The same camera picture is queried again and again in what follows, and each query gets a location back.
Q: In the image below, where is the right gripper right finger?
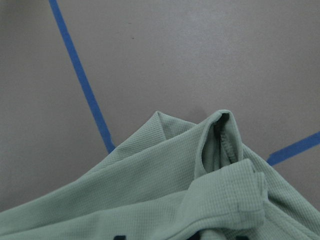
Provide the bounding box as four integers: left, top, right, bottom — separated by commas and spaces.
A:
188, 231, 202, 240

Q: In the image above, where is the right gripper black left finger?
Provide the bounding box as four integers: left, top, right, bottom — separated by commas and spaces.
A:
113, 235, 127, 240

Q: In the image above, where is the olive green long-sleeve shirt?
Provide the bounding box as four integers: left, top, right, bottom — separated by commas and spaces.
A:
0, 110, 320, 240

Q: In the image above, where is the brown paper table cover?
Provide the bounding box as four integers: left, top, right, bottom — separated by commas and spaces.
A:
0, 0, 320, 214

